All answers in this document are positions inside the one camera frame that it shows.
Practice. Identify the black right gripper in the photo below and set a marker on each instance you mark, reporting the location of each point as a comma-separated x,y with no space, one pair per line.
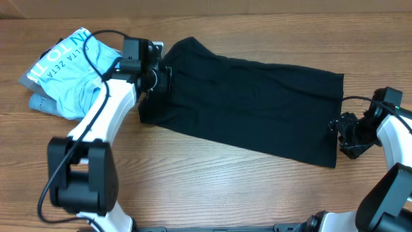
349,133

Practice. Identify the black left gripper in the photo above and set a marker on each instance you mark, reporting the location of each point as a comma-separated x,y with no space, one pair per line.
165,78

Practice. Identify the black t-shirt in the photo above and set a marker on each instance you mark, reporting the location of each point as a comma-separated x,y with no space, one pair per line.
278,109

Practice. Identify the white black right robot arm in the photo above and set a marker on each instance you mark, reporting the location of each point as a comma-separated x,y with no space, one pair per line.
382,210

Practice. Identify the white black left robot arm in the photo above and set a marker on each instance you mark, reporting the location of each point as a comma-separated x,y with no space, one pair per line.
82,175

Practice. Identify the light blue printed t-shirt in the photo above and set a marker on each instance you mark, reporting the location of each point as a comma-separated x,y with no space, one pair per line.
69,72

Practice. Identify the blue denim folded jeans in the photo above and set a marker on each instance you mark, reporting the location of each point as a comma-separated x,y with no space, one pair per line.
43,104

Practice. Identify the grey folded garment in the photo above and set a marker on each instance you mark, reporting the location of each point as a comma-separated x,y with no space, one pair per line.
30,82

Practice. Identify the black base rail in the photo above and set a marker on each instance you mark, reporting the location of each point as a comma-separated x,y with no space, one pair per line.
275,228

